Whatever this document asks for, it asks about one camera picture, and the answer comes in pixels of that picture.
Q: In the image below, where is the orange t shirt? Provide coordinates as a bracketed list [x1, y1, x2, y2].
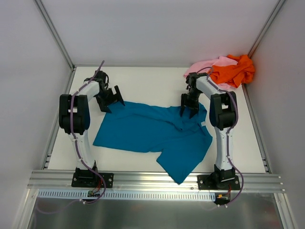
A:
[210, 55, 255, 88]

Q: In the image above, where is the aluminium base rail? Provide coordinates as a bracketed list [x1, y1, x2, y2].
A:
[27, 169, 286, 193]

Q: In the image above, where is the black mounting plate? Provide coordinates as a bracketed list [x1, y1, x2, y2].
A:
[71, 172, 114, 188]
[197, 174, 241, 190]

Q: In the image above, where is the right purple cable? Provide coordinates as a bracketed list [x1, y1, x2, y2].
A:
[195, 66, 245, 208]

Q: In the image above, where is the white slotted cable duct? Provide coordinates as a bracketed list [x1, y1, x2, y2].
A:
[37, 189, 215, 202]

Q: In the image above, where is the left aluminium corner post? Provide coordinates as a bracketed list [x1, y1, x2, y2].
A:
[33, 0, 75, 71]

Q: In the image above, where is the pink t shirt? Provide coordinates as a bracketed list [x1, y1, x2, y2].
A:
[183, 56, 242, 90]

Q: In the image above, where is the right aluminium corner post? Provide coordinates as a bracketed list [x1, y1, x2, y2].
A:
[248, 0, 287, 59]

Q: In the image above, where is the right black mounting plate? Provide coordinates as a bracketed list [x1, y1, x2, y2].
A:
[197, 174, 241, 190]

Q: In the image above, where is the teal blue t shirt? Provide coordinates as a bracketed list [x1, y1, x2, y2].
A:
[93, 102, 213, 184]

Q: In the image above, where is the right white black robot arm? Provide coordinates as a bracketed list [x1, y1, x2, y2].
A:
[180, 72, 241, 190]

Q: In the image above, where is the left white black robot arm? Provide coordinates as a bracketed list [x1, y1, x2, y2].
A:
[59, 70, 124, 189]

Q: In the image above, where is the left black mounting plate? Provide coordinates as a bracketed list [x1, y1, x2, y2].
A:
[71, 172, 114, 188]

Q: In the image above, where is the aluminium corner post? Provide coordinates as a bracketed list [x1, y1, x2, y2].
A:
[248, 0, 287, 59]
[33, 0, 75, 71]

